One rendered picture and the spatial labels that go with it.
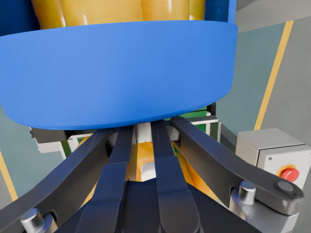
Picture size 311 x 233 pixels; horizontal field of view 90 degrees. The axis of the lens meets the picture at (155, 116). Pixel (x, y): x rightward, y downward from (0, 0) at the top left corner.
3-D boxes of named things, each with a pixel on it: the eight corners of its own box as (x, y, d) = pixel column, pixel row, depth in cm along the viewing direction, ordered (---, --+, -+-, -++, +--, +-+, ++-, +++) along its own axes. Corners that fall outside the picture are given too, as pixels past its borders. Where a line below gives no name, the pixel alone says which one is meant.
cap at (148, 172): (158, 179, 32) (159, 186, 30) (139, 178, 31) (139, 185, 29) (162, 163, 30) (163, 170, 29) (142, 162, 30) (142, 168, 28)
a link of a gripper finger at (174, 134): (151, 129, 13) (185, 125, 13) (148, 110, 18) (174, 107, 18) (152, 144, 14) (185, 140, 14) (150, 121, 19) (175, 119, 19)
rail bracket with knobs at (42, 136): (83, 100, 43) (66, 112, 34) (90, 123, 46) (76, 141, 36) (47, 103, 43) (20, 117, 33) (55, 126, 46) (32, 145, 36)
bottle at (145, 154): (157, 141, 49) (164, 187, 32) (135, 138, 48) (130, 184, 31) (161, 120, 47) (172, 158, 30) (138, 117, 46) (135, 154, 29)
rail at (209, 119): (213, 114, 42) (218, 119, 39) (213, 117, 43) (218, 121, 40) (64, 131, 41) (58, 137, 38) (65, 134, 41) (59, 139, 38)
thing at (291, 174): (297, 164, 31) (302, 168, 30) (292, 178, 32) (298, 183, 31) (279, 167, 31) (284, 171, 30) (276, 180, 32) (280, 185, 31)
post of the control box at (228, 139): (179, 86, 135) (259, 155, 42) (179, 91, 136) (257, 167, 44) (174, 87, 135) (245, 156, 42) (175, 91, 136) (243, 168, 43)
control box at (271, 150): (276, 127, 39) (318, 150, 30) (262, 187, 47) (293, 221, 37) (237, 131, 39) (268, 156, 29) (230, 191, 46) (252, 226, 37)
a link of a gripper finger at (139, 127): (145, 143, 16) (138, 144, 16) (144, 117, 22) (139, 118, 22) (141, 115, 15) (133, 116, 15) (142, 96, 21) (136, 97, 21)
